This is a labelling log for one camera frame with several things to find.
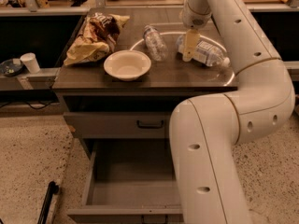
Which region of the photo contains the brown yellow chip bag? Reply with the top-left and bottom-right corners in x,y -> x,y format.
64,12 -> 130,65

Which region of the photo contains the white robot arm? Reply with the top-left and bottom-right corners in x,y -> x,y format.
169,0 -> 295,224

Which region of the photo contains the grey drawer cabinet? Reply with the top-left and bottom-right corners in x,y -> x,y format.
53,7 -> 237,153

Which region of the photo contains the open middle drawer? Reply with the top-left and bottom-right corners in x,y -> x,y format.
67,139 -> 183,224

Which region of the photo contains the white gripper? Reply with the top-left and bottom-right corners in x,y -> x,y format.
181,3 -> 212,62

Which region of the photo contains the white paper cup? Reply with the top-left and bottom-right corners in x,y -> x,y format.
21,52 -> 40,74

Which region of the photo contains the black bar on floor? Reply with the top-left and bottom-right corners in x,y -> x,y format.
37,181 -> 59,224

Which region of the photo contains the clear crumpled plastic bottle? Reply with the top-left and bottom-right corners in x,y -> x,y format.
143,25 -> 168,62

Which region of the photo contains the metal rail shelf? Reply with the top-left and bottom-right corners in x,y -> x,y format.
0,68 -> 60,91

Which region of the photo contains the labelled blue plastic bottle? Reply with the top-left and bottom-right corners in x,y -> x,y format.
177,35 -> 230,67

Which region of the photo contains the closed top drawer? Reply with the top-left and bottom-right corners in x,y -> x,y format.
64,112 -> 170,139

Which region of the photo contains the dark round dish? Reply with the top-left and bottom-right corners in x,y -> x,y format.
0,59 -> 24,77

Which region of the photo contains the black cable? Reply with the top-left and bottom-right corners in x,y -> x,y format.
0,100 -> 59,111

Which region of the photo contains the white bowl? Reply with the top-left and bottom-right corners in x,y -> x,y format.
104,50 -> 151,81

